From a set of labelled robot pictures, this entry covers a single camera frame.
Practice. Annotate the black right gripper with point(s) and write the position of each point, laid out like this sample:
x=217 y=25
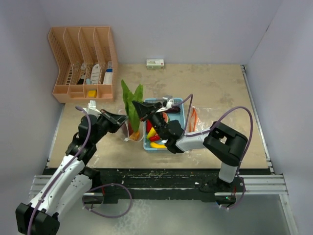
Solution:
x=145 y=108

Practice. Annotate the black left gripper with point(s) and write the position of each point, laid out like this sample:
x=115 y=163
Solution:
x=115 y=120

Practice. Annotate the green leafy vegetable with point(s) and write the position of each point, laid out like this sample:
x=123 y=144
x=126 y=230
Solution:
x=128 y=98

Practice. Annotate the clear polka dot zip bag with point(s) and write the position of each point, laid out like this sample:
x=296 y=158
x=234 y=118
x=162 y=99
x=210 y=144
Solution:
x=126 y=133

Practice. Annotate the orange purple papaya slice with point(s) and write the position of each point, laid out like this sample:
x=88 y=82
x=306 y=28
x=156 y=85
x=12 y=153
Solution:
x=134 y=136

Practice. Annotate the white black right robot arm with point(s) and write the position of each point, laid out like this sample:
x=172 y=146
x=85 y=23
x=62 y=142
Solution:
x=227 y=144

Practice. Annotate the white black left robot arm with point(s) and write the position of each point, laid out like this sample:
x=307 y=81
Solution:
x=44 y=213

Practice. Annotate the clear bag with orange zipper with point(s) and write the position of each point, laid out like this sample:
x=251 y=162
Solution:
x=202 y=118

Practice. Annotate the red chili pepper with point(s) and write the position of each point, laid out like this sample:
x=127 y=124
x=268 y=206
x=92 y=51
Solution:
x=148 y=126
x=154 y=138

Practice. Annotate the watermelon slice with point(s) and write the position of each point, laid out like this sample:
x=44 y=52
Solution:
x=166 y=117

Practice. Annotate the yellow banana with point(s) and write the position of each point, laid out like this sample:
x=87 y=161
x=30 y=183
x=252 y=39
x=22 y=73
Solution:
x=157 y=145
x=151 y=133

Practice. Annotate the purple eggplant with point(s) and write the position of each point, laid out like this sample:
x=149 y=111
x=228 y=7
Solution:
x=173 y=110

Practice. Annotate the light blue plastic basket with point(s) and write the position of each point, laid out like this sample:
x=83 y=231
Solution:
x=176 y=127

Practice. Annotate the yellow block in organizer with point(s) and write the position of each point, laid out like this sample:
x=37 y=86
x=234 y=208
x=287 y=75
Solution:
x=92 y=93

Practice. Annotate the white blue box in organizer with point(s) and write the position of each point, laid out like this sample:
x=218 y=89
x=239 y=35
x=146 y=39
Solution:
x=108 y=74

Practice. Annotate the green and white small box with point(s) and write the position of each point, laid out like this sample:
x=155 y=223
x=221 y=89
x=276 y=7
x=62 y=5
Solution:
x=154 y=64

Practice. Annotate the white bottle in organizer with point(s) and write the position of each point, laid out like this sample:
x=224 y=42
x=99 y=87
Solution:
x=95 y=74

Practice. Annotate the peach plastic file organizer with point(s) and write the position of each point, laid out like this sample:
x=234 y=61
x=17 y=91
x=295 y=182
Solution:
x=76 y=50

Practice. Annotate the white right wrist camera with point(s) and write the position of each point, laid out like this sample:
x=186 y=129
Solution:
x=167 y=102

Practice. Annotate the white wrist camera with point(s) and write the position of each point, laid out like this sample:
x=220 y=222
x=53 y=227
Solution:
x=167 y=102
x=92 y=110

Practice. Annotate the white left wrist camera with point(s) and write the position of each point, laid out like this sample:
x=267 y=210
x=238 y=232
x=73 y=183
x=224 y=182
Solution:
x=92 y=110

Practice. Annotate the black aluminium base frame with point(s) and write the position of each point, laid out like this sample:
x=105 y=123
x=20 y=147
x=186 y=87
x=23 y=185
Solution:
x=181 y=202

